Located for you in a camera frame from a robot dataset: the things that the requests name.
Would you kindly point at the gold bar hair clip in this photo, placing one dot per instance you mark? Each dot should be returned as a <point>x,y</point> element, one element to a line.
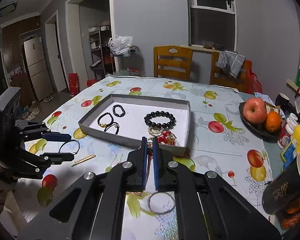
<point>83,160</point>

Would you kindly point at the wooden chair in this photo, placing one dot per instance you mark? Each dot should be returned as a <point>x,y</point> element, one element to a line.
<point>160,52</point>
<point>215,75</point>

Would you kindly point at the small black cup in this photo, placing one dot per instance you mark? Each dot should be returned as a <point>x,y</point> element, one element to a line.
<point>281,100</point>

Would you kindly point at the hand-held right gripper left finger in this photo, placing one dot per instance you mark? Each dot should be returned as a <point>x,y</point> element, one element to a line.
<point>143,165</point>

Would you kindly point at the red bag on chair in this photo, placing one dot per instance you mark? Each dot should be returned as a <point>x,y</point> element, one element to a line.
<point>253,80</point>

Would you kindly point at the dark white sneaker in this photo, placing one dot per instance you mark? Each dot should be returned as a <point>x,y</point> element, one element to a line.
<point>48,98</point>

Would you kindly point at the red apple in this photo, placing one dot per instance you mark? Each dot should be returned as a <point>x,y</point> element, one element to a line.
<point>255,111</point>

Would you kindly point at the metal storage shelf rack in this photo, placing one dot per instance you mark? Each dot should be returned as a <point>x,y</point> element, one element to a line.
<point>93,45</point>

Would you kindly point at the orange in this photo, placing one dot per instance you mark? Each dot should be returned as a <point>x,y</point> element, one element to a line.
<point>273,122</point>

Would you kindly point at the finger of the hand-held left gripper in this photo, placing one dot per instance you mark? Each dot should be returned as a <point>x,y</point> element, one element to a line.
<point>57,157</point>
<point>56,137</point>

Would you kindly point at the black mug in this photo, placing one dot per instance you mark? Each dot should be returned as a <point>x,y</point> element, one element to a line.
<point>282,187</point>

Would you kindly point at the thin silver bangle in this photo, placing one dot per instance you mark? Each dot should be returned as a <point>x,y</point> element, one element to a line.
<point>162,213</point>

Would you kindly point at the silver refrigerator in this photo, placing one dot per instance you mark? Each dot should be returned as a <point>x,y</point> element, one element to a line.
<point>36,67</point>

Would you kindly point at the grey cardboard box tray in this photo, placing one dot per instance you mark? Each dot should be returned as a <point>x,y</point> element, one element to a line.
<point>137,108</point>

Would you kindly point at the tall red box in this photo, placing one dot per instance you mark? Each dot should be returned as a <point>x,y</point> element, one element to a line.
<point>74,85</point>

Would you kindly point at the dark plate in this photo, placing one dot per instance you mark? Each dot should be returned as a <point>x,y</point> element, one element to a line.
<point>252,127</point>

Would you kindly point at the ceiling vent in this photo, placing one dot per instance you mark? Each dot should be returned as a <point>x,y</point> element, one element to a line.
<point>7,9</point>

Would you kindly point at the small red bag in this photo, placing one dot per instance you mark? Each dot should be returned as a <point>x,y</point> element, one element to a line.
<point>91,83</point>

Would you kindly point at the white bottle red label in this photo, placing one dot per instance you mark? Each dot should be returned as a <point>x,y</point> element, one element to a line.
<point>285,132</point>
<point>292,118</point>

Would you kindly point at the white frame window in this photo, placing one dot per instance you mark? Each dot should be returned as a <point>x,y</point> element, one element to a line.
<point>212,27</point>

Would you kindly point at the white plastic bag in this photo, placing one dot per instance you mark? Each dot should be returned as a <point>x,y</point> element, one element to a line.
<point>121,45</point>

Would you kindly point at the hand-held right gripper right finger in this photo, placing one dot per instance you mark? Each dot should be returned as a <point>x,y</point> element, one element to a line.
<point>155,167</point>

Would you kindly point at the grey checked cloth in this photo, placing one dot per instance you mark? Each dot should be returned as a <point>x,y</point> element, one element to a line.
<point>231,63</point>

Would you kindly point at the glass jar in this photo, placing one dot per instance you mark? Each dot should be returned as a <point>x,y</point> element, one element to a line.
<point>207,44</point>

